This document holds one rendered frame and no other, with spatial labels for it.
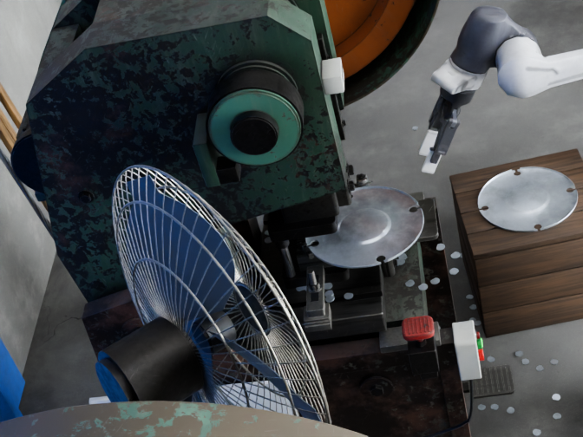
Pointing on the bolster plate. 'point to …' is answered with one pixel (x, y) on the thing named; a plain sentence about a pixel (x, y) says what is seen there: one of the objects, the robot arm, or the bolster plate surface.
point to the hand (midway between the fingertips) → (429, 153)
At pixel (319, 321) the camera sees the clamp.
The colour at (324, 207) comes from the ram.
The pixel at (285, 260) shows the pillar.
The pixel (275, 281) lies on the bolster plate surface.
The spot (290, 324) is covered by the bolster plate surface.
